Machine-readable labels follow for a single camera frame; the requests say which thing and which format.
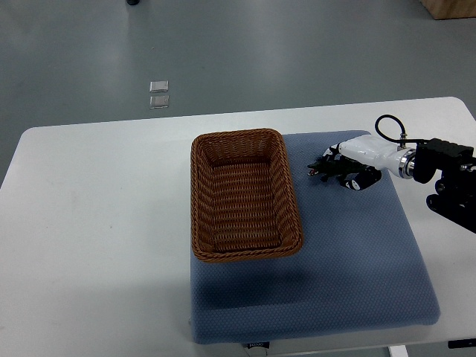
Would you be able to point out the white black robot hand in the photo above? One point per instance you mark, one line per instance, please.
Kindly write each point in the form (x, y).
(369, 155)

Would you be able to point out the dark toy crocodile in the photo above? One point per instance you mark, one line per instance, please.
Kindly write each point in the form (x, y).
(340, 168)

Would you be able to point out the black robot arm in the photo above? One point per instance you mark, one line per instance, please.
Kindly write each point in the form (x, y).
(454, 196)

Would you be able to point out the brown wicker basket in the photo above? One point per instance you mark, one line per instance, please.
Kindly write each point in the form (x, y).
(242, 198)

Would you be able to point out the blue foam cushion mat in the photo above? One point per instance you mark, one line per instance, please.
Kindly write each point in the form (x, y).
(359, 268)

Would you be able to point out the wooden box corner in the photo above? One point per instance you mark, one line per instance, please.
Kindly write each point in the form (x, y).
(450, 9)

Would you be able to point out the white table leg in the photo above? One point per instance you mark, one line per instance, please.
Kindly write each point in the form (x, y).
(398, 351)

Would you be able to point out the black table control panel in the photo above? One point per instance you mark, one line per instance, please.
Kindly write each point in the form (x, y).
(462, 343)

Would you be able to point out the label under table edge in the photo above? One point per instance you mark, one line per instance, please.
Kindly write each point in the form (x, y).
(261, 344)

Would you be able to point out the upper metal floor plate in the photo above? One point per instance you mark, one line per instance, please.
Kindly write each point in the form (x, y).
(159, 86)

